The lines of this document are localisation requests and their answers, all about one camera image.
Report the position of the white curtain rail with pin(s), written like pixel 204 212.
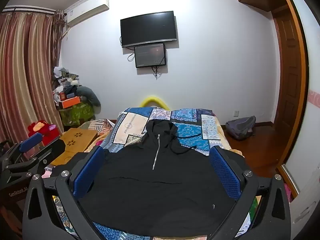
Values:
pixel 30 8

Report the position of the striped pink curtain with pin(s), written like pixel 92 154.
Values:
pixel 25 75

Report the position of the white sliding door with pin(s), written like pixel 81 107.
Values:
pixel 310 142

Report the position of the black wall television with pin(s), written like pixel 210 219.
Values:
pixel 148 28

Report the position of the small black wall monitor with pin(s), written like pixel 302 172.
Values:
pixel 150 55

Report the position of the white air conditioner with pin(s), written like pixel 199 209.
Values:
pixel 86 11

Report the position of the orange box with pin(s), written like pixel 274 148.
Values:
pixel 71 102

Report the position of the grey green pillow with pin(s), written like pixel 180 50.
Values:
pixel 88 95

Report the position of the yellow foam tube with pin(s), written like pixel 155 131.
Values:
pixel 155 100

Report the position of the wooden lap table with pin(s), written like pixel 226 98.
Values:
pixel 75 140

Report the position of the wooden door frame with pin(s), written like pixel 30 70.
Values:
pixel 291 80

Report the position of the pile of clutter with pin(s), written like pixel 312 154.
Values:
pixel 63 80

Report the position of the black zip hoodie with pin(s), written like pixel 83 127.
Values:
pixel 155 180

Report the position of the blue patchwork bedspread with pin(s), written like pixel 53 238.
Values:
pixel 190 132

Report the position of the striped cloth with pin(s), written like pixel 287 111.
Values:
pixel 100 126

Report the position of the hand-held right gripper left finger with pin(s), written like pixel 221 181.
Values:
pixel 88 173

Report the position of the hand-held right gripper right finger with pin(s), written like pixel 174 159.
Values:
pixel 225 176

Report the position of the grey backpack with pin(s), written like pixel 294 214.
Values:
pixel 241 127

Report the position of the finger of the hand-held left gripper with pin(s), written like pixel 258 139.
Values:
pixel 31 142
pixel 53 150

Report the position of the white wall socket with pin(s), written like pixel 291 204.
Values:
pixel 235 113

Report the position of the red plush toy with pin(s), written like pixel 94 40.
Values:
pixel 41 127

